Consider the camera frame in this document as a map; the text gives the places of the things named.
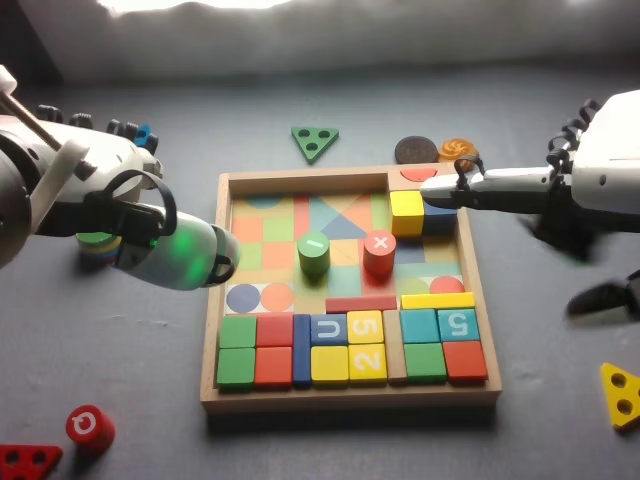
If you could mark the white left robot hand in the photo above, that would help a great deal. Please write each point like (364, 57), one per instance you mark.
(120, 160)

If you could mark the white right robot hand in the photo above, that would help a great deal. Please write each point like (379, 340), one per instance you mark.
(610, 165)

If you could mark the green cylinder with white dash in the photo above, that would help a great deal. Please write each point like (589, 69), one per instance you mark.
(313, 257)

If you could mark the red cylinder with white cross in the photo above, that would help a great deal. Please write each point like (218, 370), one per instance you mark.
(380, 257)

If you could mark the blue triangle with three holes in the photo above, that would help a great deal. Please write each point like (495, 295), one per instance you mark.
(143, 134)

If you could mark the stack of coloured rings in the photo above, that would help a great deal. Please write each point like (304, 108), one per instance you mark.
(95, 245)

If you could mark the orange swirl toy cookie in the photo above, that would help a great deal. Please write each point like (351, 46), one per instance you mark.
(455, 149)

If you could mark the blue wooden cube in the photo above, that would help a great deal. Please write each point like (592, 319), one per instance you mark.
(440, 222)

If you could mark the grey table cloth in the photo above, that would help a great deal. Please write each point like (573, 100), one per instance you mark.
(150, 350)

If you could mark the green triangle with three holes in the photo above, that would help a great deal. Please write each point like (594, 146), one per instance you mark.
(312, 142)

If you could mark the round chocolate toy cookie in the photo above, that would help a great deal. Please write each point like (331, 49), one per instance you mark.
(416, 149)

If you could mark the yellow wooden cube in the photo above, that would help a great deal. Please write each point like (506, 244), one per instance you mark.
(407, 212)

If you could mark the yellow long wooden bar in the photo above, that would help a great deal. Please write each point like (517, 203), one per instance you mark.
(437, 301)

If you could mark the yellow triangle with three holes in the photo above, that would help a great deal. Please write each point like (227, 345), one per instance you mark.
(620, 395)

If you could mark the white cloth backdrop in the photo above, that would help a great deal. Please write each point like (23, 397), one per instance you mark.
(350, 40)

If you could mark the blue long wooden bar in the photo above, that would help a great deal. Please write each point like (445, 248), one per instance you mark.
(302, 350)

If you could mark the red cylinder with letter Q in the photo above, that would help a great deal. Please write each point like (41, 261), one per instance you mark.
(90, 429)

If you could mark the red long wooden bar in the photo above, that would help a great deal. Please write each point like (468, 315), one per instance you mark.
(360, 304)

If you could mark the natural wood long bar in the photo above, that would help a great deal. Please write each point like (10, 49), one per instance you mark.
(395, 350)

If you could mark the red triangle with three holes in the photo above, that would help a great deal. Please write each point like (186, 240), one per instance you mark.
(30, 462)

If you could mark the wooden puzzle tray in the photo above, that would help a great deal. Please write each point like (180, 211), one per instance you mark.
(350, 400)

